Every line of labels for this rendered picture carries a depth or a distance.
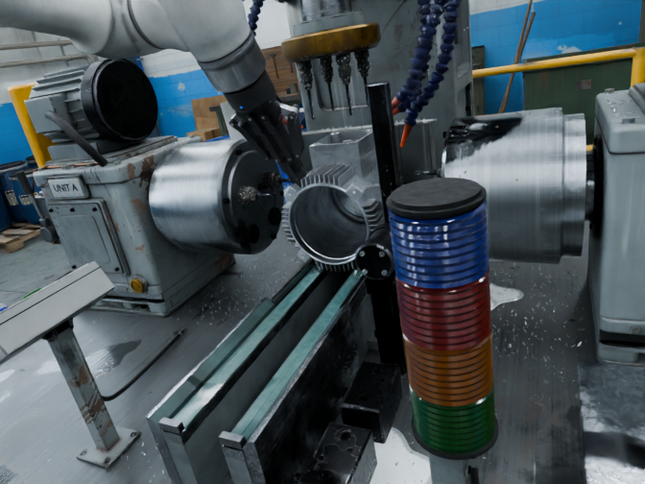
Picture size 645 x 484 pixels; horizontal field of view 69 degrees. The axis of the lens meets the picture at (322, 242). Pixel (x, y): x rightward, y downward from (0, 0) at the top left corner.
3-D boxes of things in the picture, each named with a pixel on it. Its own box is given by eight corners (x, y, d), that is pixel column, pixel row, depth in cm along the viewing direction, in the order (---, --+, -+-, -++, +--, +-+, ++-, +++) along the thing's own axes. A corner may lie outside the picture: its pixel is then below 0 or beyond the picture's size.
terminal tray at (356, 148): (336, 165, 102) (331, 132, 99) (383, 162, 97) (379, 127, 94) (313, 182, 92) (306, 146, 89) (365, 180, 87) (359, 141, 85)
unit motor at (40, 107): (112, 222, 139) (59, 72, 123) (200, 221, 125) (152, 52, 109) (34, 260, 118) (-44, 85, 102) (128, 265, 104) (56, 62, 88)
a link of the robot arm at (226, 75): (209, 31, 72) (228, 64, 76) (184, 67, 67) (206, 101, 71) (260, 19, 68) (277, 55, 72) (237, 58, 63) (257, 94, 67)
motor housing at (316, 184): (330, 230, 109) (316, 150, 102) (411, 230, 101) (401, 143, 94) (291, 270, 93) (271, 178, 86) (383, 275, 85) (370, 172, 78)
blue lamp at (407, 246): (407, 248, 35) (401, 189, 33) (493, 249, 32) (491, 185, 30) (383, 287, 30) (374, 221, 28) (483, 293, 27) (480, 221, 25)
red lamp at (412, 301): (413, 301, 36) (407, 248, 35) (495, 306, 34) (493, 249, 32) (392, 347, 31) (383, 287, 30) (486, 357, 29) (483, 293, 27)
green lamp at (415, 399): (423, 393, 40) (418, 349, 38) (499, 404, 37) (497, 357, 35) (405, 447, 35) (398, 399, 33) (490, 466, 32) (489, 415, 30)
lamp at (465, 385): (418, 349, 38) (413, 301, 36) (497, 357, 35) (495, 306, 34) (398, 399, 33) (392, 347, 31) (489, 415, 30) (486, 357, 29)
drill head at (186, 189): (190, 228, 131) (164, 138, 122) (307, 228, 115) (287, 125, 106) (123, 269, 111) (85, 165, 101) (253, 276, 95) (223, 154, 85)
